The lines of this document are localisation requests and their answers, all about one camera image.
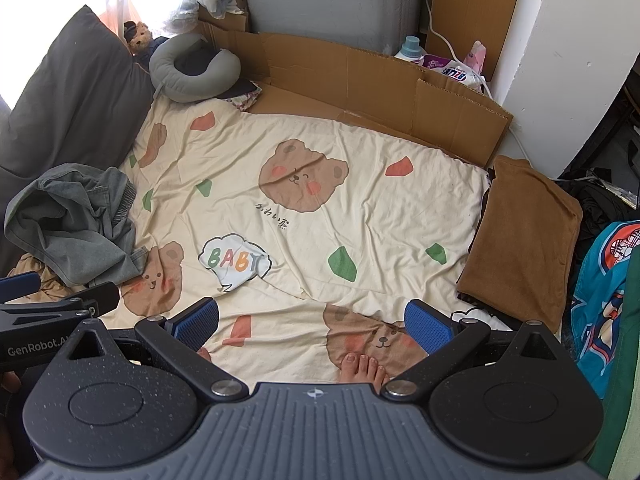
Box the purple and white refill bag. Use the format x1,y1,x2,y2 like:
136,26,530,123
420,55,486,92

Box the detergent bottle with teal cap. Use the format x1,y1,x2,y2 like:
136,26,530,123
394,35,431,63

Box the black clothing pile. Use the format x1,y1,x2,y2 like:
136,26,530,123
555,175,640,261

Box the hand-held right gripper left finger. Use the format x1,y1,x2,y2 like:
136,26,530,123
65,297,251,403

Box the beige crumpled cloth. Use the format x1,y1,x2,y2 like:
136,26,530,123
7,252,91,303

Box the pink bottle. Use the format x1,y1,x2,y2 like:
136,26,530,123
464,40,488,73

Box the teal printed cloth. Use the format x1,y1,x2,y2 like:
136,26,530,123
570,220,640,401

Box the brown teddy bear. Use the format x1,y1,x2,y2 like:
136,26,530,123
122,20,171,68

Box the white cable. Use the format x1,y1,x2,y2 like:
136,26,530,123
422,0,536,166

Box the grey neck pillow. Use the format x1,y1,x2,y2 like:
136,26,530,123
148,35,242,104

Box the dark grey pillow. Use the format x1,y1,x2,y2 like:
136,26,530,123
0,5,156,276

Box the flattened cardboard sheet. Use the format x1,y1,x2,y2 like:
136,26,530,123
197,20,514,168

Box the cream bear print bed sheet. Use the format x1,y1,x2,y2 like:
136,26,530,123
100,92,501,386

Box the colourful patterned cloth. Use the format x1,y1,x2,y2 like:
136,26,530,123
225,82,263,111

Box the black rack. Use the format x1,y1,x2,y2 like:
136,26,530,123
587,80,640,181

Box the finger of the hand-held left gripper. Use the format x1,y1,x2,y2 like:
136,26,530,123
47,281,121,320
0,271,43,305

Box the light blue denim pants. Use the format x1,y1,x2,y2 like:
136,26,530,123
4,162,148,288

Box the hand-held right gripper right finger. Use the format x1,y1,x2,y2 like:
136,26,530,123
382,300,566,403

